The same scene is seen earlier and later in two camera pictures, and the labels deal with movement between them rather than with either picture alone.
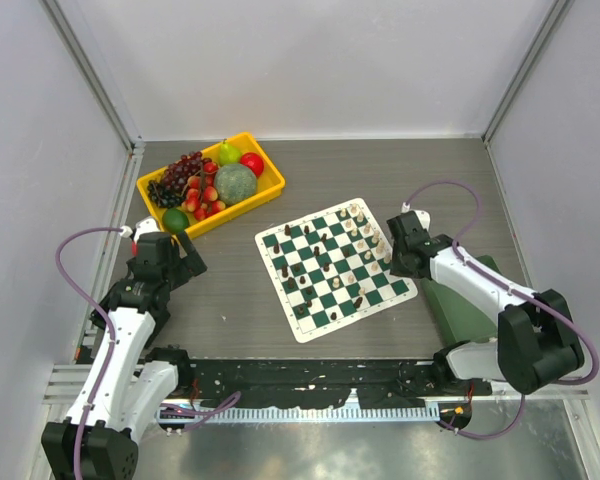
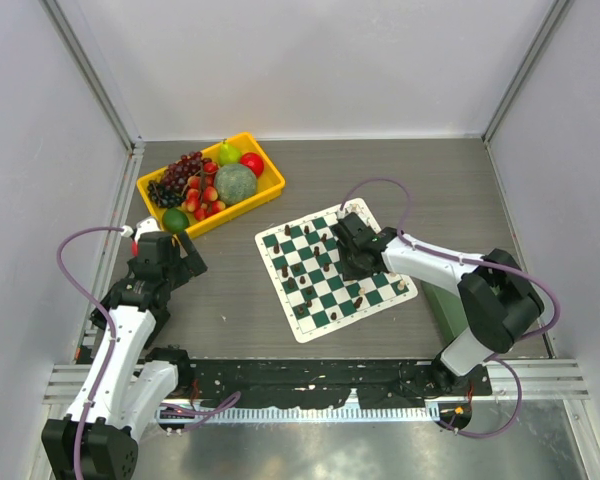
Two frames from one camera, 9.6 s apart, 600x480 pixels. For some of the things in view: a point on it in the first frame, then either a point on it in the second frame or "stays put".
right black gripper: x=397 y=268 -> x=348 y=272
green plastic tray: x=465 y=322 stays put
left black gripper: x=192 y=261 stays put
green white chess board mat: x=330 y=269 stays put
